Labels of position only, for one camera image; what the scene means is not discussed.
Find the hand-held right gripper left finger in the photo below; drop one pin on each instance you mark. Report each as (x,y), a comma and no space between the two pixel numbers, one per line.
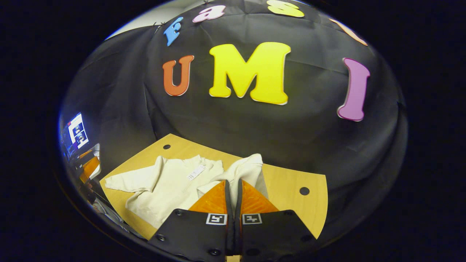
(204,236)

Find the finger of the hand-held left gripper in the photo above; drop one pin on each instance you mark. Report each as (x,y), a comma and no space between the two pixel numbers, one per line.
(90,167)

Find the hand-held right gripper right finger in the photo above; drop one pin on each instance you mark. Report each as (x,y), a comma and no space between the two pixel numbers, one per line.
(269,236)

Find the cream knit sweater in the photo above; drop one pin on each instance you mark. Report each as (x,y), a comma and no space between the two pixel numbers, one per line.
(167,185)

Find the computer monitor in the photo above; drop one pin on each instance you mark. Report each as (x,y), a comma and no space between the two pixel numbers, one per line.
(77,133)

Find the black backdrop cloth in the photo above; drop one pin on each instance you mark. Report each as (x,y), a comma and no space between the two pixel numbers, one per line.
(255,127)

